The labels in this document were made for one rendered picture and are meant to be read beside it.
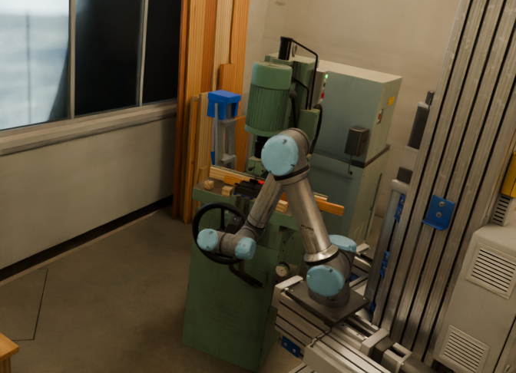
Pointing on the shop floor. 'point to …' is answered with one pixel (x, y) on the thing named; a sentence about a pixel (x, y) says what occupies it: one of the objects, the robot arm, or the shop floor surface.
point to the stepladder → (225, 104)
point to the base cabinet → (235, 305)
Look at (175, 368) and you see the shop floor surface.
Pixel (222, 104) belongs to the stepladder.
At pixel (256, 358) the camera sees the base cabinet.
